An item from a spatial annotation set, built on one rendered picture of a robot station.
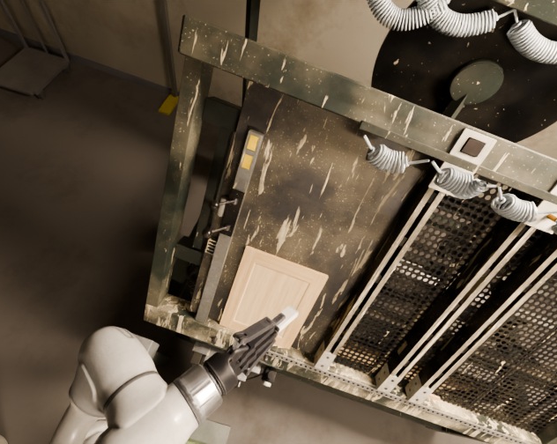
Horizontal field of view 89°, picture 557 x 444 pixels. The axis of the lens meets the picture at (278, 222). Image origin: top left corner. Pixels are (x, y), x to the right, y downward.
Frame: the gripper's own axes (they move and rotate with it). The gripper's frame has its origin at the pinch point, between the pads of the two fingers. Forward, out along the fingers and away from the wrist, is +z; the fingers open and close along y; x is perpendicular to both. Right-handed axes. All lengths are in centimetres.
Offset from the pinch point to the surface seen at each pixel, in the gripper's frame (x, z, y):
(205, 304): -60, 7, 49
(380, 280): 0, 53, 26
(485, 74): 0, 111, -41
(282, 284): -33, 32, 36
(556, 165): 32, 81, -22
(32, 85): -365, 15, -23
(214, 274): -56, 13, 31
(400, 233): 2, 57, 4
